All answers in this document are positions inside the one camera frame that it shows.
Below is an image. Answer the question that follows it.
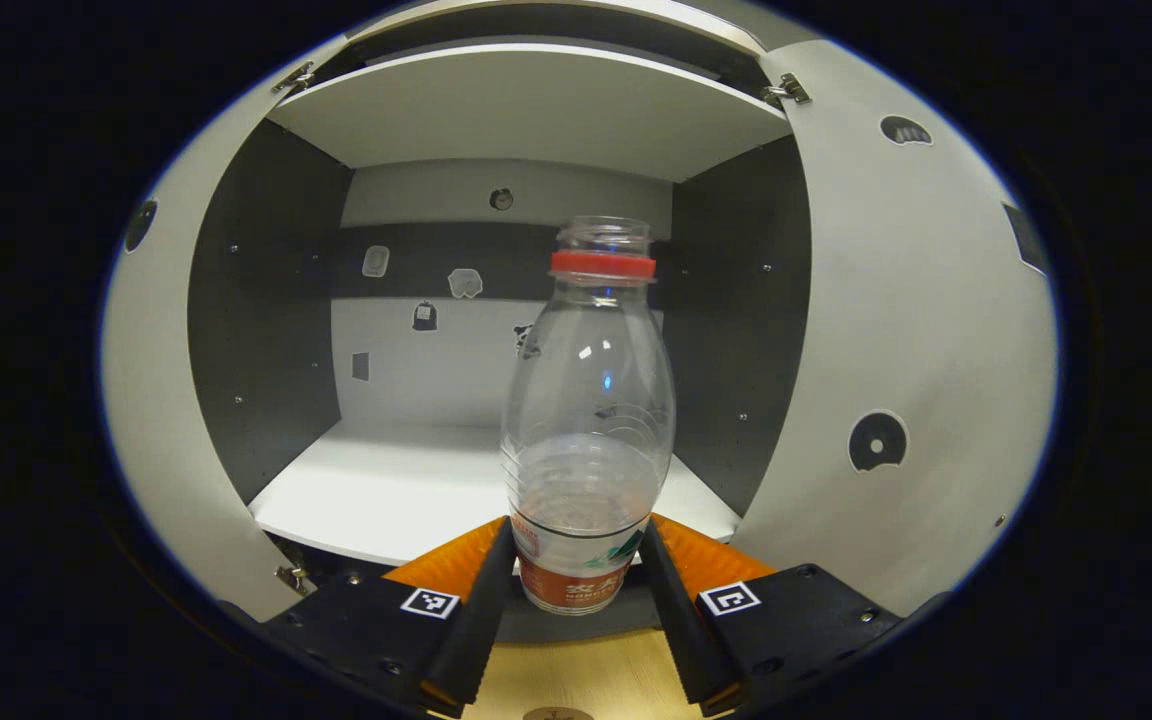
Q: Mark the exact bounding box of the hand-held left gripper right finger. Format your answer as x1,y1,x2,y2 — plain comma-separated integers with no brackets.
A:
636,513,905,717

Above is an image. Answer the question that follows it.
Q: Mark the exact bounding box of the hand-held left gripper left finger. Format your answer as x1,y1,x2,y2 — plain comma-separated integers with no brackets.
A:
256,515,519,719

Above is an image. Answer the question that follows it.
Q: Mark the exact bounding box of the clear plastic bottle red label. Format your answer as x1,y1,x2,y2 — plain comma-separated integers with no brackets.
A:
499,215,677,616

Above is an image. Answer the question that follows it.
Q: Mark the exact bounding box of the white cabinet door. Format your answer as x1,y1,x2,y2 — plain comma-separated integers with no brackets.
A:
101,35,352,623
731,40,1059,619

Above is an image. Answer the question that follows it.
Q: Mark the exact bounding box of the white cabinet shelf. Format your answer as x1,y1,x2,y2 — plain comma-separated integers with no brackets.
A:
266,42,795,183
248,420,742,566

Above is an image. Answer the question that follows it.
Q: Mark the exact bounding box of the white cabinet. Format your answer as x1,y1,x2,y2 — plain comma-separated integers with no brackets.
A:
101,0,1059,641

